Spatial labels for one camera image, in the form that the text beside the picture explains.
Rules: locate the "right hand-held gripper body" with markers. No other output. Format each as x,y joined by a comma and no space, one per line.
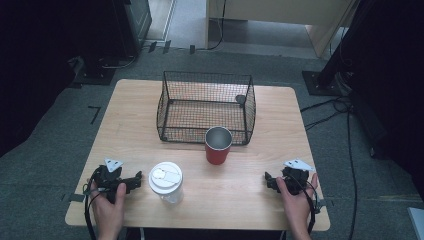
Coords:
295,178

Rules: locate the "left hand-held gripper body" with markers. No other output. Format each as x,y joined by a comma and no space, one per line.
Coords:
108,176

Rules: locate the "white lidded cup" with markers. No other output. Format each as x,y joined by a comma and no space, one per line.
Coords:
165,180

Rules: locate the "red cup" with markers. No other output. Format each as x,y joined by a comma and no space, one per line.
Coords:
218,151

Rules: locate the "person's right hand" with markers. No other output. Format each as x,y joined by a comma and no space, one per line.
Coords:
296,208

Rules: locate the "person's left hand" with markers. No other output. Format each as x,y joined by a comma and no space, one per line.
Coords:
108,213

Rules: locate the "grey tape strip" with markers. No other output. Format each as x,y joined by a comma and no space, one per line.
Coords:
324,202
76,197

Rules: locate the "black angled floor tape mark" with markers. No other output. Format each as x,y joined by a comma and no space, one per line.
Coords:
95,113

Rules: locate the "black round basket tag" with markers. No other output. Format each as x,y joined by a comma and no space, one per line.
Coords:
240,99

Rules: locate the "black floor tape strip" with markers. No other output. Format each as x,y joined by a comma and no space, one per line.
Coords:
166,46
152,46
192,49

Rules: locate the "white flat object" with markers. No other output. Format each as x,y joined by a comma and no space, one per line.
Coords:
417,223

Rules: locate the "dark curtain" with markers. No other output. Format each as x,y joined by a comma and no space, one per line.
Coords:
33,66
390,83

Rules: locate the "black cabinet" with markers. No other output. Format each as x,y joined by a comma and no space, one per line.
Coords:
133,23

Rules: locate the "beige cabinet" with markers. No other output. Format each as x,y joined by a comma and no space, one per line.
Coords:
283,10

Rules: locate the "black stand base plate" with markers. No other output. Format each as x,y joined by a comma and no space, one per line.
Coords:
316,85
95,78

